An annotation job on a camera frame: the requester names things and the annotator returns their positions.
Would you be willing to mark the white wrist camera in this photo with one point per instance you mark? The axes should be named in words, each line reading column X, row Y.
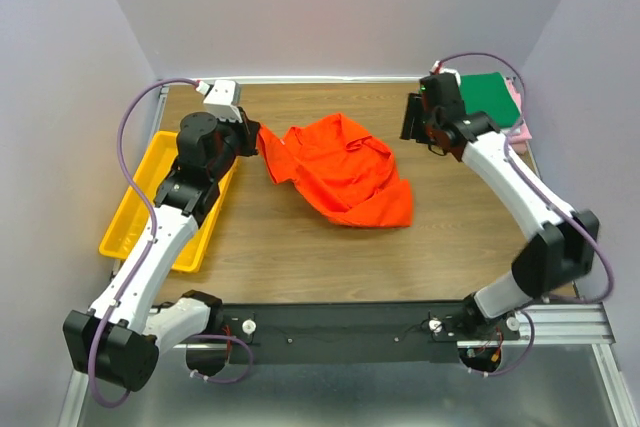
column 439, row 68
column 221, row 99

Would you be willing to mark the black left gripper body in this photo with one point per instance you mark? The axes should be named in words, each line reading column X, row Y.
column 235, row 140

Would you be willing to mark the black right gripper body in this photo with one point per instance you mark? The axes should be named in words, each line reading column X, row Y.
column 429, row 125

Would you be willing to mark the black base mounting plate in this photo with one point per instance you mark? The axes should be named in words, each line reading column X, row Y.
column 345, row 333

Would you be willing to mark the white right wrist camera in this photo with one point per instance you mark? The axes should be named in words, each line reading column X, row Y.
column 439, row 68

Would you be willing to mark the orange t-shirt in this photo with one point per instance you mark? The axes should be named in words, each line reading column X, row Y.
column 342, row 170

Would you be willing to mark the green folded t-shirt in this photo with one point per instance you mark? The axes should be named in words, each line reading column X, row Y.
column 493, row 94

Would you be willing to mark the pink folded t-shirt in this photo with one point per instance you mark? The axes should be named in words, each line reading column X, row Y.
column 522, row 132

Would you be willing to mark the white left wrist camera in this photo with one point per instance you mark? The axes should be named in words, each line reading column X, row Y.
column 221, row 99

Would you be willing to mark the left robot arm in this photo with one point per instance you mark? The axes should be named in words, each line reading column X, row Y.
column 116, row 339

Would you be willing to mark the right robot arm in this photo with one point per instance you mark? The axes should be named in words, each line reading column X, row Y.
column 559, row 239

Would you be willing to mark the pale pink bottom t-shirt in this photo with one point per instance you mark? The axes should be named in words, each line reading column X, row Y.
column 521, row 148

